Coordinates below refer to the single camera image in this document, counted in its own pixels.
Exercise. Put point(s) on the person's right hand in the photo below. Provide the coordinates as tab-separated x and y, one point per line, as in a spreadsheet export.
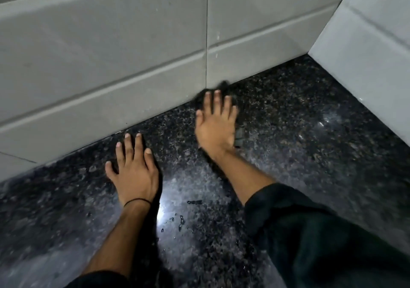
216	131

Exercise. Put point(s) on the person's left hand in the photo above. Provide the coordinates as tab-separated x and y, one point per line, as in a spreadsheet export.
137	179

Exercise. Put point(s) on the person's right little finger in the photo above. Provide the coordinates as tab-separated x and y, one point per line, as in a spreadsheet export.
234	116

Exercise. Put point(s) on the person's left thumb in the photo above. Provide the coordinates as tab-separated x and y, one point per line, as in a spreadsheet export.
150	161

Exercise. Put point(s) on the person's left middle finger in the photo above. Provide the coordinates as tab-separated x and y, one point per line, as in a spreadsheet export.
128	150

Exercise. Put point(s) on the person's right middle finger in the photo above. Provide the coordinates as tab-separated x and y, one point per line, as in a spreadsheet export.
218	103

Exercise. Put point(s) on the person's left little finger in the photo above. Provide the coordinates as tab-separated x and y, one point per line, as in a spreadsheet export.
110	170

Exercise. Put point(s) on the person's right thumb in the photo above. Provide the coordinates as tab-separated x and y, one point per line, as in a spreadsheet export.
199	121

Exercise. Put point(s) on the dark cleaning cloth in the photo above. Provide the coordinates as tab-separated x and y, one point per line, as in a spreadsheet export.
240	137

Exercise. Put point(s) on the person's left forearm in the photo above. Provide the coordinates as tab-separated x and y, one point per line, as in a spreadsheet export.
115	239

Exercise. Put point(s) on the person's right forearm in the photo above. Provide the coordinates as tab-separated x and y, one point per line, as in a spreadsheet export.
240	175

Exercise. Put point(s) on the thin black wrist band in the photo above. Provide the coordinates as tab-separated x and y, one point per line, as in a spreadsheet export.
137	199

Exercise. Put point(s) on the dark green long-sleeved shirt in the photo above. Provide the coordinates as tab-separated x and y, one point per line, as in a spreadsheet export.
320	249

